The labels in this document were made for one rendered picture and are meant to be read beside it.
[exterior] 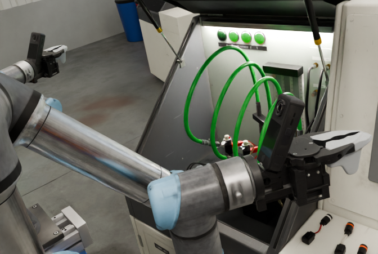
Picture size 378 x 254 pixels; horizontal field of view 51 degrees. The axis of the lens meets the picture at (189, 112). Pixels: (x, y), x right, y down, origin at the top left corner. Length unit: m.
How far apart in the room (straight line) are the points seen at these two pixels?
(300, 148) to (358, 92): 0.52
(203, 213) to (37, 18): 7.28
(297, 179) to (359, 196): 0.60
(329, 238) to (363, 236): 0.09
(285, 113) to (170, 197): 0.20
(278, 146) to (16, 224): 0.37
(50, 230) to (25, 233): 0.74
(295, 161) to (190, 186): 0.16
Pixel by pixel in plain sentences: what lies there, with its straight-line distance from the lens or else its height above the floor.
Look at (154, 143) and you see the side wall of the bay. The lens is 1.59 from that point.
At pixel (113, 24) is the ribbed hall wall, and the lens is 8.37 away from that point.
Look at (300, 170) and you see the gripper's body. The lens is 0.62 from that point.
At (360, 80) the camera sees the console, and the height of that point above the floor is 1.37.
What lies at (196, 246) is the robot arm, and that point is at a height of 1.37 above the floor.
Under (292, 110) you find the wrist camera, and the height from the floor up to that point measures 1.54.
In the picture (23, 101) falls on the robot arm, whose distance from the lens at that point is 0.63.
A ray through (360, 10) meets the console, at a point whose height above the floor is 1.53.
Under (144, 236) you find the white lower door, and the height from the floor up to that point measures 0.71.
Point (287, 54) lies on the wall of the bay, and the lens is 1.47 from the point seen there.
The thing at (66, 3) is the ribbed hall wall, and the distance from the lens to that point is 7.94.
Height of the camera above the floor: 1.80
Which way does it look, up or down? 25 degrees down
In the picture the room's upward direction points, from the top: 11 degrees counter-clockwise
